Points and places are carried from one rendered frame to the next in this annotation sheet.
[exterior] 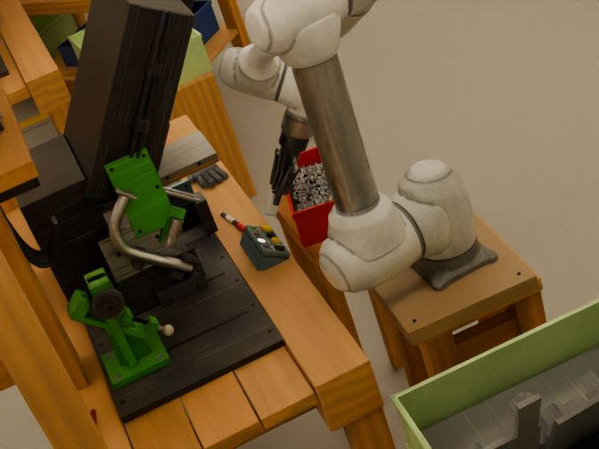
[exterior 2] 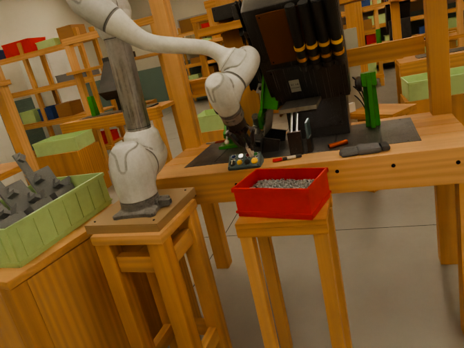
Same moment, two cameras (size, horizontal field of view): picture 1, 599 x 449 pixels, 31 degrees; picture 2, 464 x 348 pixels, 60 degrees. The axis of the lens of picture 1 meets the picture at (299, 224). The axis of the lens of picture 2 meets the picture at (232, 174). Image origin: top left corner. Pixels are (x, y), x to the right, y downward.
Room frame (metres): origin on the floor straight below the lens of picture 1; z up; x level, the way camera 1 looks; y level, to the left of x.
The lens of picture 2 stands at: (3.25, -1.41, 1.43)
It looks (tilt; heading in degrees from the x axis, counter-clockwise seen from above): 18 degrees down; 122
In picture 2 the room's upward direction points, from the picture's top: 13 degrees counter-clockwise
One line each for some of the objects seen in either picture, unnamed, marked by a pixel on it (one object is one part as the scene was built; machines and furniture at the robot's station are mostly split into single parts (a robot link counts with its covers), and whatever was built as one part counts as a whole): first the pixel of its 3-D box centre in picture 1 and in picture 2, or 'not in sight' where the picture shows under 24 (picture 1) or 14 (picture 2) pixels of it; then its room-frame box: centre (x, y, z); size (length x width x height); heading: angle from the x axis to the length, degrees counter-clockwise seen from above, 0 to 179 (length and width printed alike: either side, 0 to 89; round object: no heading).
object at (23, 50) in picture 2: not in sight; (47, 103); (-3.30, 3.36, 1.13); 2.48 x 0.54 x 2.27; 12
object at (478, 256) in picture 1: (442, 247); (145, 201); (2.13, -0.32, 0.91); 0.22 x 0.18 x 0.06; 15
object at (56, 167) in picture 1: (68, 219); (316, 100); (2.59, 0.59, 1.07); 0.30 x 0.18 x 0.34; 11
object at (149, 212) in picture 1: (138, 188); (271, 94); (2.45, 0.36, 1.17); 0.13 x 0.12 x 0.20; 11
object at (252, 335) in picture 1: (146, 267); (297, 143); (2.51, 0.44, 0.89); 1.10 x 0.42 x 0.02; 11
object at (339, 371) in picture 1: (245, 243); (291, 175); (2.56, 0.16, 0.82); 1.50 x 0.14 x 0.15; 11
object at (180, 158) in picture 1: (144, 175); (303, 101); (2.60, 0.36, 1.11); 0.39 x 0.16 x 0.03; 101
